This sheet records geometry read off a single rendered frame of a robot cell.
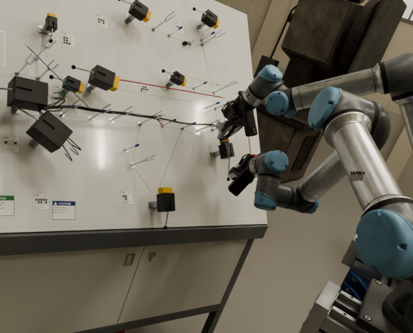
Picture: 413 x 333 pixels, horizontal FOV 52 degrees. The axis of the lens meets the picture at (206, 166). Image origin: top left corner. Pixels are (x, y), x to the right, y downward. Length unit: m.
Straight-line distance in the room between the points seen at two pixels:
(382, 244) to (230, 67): 1.31
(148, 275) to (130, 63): 0.81
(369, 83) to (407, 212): 0.59
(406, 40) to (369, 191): 7.36
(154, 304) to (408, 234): 1.23
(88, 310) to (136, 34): 1.03
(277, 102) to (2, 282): 1.00
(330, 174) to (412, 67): 0.38
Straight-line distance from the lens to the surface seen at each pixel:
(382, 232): 0.83
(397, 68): 1.36
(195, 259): 1.78
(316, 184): 1.35
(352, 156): 0.99
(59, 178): 1.37
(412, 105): 1.49
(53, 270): 1.48
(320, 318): 0.99
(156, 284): 1.75
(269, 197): 1.36
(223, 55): 1.95
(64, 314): 1.63
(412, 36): 8.23
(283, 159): 1.38
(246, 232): 1.82
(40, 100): 1.24
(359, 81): 1.36
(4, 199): 1.31
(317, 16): 5.35
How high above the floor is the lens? 1.57
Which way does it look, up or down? 18 degrees down
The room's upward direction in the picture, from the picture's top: 21 degrees clockwise
